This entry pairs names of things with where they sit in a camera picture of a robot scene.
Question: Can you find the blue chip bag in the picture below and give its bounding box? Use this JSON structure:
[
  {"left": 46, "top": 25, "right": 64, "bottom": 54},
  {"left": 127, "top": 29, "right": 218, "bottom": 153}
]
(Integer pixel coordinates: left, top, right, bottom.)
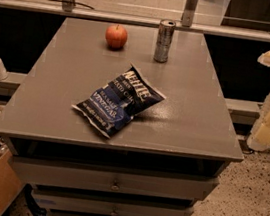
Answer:
[{"left": 73, "top": 65, "right": 166, "bottom": 138}]

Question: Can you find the red apple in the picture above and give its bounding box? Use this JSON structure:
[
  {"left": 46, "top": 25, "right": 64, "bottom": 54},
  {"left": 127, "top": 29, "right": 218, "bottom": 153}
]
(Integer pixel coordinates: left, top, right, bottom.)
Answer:
[{"left": 105, "top": 24, "right": 128, "bottom": 49}]

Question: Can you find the top grey drawer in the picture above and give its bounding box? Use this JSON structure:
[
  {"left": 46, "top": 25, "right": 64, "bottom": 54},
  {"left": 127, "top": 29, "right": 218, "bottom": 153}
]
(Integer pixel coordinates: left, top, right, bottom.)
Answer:
[{"left": 10, "top": 156, "right": 219, "bottom": 201}]

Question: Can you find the middle grey drawer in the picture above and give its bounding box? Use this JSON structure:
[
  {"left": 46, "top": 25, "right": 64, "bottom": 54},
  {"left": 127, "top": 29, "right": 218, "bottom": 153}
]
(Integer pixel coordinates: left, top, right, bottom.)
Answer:
[{"left": 32, "top": 190, "right": 194, "bottom": 216}]

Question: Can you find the grey drawer cabinet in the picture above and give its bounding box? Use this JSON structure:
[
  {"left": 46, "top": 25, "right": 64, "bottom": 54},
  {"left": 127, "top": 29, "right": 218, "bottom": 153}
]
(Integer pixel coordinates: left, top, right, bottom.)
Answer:
[{"left": 0, "top": 18, "right": 243, "bottom": 216}]

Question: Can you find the silver drink can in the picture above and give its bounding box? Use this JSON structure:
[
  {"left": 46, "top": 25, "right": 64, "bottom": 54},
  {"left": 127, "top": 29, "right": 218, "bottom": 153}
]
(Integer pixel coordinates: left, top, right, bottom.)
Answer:
[{"left": 154, "top": 19, "right": 176, "bottom": 63}]

